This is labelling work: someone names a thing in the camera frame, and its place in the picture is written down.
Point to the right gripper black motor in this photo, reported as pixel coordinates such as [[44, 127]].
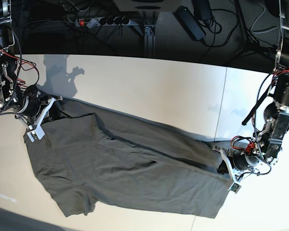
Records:
[[37, 107]]

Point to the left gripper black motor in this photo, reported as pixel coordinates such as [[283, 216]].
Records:
[[236, 163]]

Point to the grey T-shirt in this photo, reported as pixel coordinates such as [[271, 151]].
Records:
[[90, 154]]

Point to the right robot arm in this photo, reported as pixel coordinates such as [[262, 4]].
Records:
[[11, 86]]

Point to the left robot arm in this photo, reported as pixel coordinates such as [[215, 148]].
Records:
[[267, 143]]

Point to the white power strip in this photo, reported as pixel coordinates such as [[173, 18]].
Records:
[[102, 21]]

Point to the black tripod stand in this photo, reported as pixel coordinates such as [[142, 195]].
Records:
[[251, 43]]

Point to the black power adapter brick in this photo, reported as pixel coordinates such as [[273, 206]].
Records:
[[191, 26]]

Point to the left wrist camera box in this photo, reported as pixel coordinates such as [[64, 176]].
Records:
[[235, 187]]

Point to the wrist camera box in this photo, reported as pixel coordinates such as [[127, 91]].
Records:
[[235, 187], [35, 135]]

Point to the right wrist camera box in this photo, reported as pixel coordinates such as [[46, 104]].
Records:
[[35, 135]]

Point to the aluminium table frame leg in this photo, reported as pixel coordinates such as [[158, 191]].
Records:
[[146, 28]]

